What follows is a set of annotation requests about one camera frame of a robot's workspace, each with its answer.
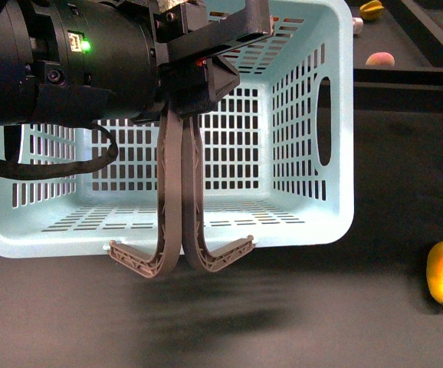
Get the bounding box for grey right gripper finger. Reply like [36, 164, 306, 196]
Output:
[181, 115, 254, 272]

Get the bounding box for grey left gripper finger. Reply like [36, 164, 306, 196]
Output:
[108, 109, 183, 278]

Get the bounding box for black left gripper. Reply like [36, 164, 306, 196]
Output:
[144, 1, 274, 122]

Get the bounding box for light blue plastic basket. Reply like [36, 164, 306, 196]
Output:
[0, 1, 353, 258]

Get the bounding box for yellow star fruit right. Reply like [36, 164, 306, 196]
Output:
[359, 0, 385, 21]

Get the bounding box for pink peach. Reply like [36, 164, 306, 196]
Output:
[366, 52, 395, 66]

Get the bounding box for black fruit display tray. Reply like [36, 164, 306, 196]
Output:
[354, 1, 443, 85]

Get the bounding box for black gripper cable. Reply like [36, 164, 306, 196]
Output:
[0, 121, 120, 181]

